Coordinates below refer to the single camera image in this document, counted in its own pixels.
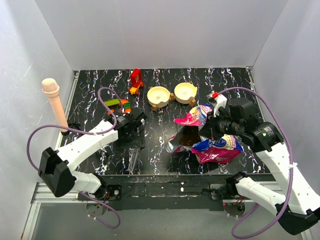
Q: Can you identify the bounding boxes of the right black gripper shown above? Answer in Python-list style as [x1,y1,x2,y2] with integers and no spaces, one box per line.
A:
[198,108,243,141]

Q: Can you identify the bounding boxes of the clear plastic scoop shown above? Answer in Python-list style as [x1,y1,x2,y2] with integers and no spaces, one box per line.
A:
[127,148,140,173]

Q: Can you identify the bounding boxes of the pink pet food bag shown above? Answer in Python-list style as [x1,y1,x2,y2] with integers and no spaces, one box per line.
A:
[165,104,244,165]

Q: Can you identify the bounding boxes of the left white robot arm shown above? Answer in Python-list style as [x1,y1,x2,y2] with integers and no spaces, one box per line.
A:
[38,108,147,200]

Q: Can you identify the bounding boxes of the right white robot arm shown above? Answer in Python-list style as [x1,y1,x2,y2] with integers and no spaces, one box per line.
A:
[199,92,320,235]

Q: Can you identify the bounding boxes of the cream double pet bowl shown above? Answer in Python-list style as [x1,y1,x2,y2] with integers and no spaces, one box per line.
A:
[147,82,198,111]

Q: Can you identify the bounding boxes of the orange curved toy track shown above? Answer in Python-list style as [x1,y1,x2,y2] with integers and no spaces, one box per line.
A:
[119,99,132,114]

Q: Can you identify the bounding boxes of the green toy brick plate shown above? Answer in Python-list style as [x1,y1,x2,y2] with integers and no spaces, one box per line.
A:
[104,98,121,107]

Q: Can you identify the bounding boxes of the red toy block car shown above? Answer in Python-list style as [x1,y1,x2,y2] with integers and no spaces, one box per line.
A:
[129,68,145,95]

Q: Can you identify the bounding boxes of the black microphone tripod stand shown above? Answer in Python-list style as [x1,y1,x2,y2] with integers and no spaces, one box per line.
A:
[60,121,82,137]

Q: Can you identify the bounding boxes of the pink microphone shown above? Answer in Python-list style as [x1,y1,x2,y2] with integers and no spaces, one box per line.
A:
[41,78,69,128]

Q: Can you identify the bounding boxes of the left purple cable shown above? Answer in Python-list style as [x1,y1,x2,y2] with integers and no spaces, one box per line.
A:
[26,87,122,229]

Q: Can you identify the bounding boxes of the aluminium frame rail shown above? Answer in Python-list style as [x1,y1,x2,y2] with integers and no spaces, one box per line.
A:
[20,70,80,240]

